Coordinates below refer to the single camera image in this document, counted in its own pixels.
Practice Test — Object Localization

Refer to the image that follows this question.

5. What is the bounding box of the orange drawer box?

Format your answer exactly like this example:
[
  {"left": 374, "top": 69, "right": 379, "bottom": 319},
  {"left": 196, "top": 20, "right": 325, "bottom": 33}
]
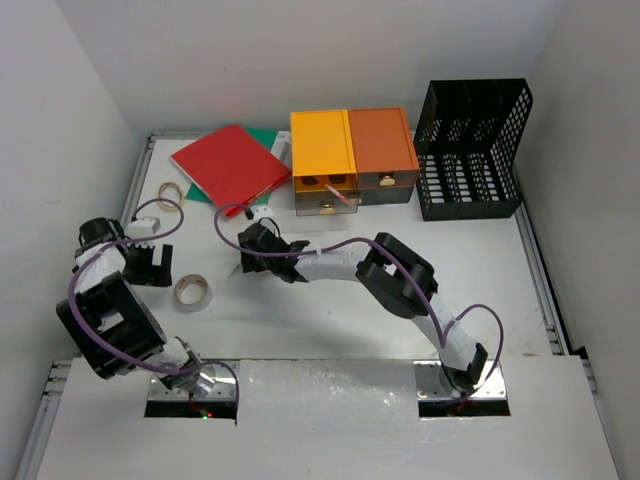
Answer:
[{"left": 348, "top": 107, "right": 419, "bottom": 189}]

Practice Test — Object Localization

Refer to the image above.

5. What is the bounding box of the yellow drawer box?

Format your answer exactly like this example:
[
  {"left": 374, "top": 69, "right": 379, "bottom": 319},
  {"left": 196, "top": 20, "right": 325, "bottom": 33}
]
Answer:
[{"left": 290, "top": 110, "right": 357, "bottom": 193}]

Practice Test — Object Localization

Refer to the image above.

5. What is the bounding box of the red folder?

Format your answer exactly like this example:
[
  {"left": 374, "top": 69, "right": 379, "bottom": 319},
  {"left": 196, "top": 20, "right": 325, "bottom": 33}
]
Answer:
[{"left": 170, "top": 123, "right": 293, "bottom": 218}]

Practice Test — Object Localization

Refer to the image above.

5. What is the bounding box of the green folder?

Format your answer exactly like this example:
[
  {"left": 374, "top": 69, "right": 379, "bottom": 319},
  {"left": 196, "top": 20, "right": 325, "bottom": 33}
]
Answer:
[{"left": 186, "top": 125, "right": 284, "bottom": 215}]

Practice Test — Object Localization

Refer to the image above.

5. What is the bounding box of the large clear tape roll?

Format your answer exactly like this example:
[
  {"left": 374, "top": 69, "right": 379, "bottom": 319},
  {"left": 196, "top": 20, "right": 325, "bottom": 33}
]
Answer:
[{"left": 174, "top": 274, "right": 213, "bottom": 313}]

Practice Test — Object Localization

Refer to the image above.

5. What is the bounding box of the green highlighter pen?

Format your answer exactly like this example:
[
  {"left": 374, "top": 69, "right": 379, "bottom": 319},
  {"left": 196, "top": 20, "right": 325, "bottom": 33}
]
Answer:
[{"left": 227, "top": 264, "right": 242, "bottom": 279}]

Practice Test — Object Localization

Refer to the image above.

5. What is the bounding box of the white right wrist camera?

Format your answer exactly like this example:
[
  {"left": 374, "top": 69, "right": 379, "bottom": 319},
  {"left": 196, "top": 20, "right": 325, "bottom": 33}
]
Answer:
[{"left": 250, "top": 204, "right": 274, "bottom": 221}]

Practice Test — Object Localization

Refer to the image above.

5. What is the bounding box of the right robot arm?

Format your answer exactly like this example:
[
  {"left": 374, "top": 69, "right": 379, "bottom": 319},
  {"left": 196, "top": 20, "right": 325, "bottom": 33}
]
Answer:
[{"left": 238, "top": 222, "right": 488, "bottom": 395}]

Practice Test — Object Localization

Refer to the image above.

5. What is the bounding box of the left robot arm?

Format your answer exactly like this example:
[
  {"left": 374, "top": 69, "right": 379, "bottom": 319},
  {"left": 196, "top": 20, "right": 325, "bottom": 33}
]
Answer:
[{"left": 73, "top": 217, "right": 203, "bottom": 394}]

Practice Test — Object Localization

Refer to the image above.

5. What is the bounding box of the black mesh file rack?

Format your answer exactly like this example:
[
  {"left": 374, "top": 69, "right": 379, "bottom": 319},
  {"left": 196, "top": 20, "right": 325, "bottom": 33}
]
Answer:
[{"left": 413, "top": 78, "right": 533, "bottom": 221}]

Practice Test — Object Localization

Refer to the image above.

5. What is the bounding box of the orange highlighter pen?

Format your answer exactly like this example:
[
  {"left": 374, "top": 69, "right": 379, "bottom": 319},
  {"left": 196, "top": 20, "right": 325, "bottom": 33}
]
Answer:
[{"left": 324, "top": 184, "right": 358, "bottom": 208}]

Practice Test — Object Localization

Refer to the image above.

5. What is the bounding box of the brown tape roll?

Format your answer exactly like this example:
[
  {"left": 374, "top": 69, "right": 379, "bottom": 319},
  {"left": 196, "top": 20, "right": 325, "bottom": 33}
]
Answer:
[{"left": 157, "top": 182, "right": 185, "bottom": 212}]

